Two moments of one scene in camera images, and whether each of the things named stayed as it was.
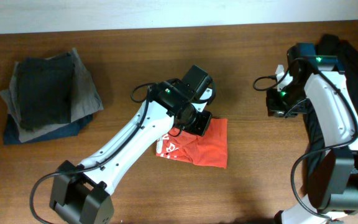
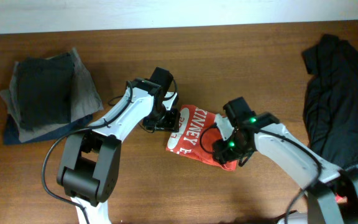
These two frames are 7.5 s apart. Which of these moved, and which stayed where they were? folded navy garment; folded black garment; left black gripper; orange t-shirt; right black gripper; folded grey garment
Moved: right black gripper; left black gripper; orange t-shirt
Stayed: folded black garment; folded grey garment; folded navy garment
